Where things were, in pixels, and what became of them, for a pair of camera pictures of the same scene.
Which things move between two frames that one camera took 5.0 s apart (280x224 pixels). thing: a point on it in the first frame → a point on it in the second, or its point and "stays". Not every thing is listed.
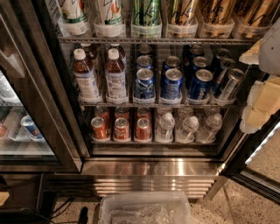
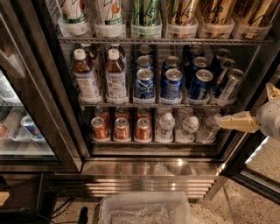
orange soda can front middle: [122, 129] stays
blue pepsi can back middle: [171, 62] stays
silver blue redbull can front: [230, 88] stays
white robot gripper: [270, 51] → [271, 117]
